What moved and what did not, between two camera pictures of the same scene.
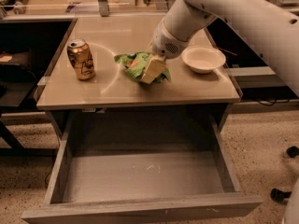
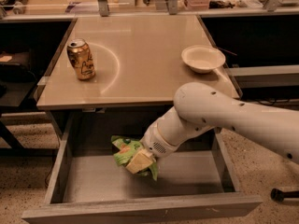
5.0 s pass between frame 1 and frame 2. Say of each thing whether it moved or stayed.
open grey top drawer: stayed
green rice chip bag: moved
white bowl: stayed
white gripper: moved
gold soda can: stayed
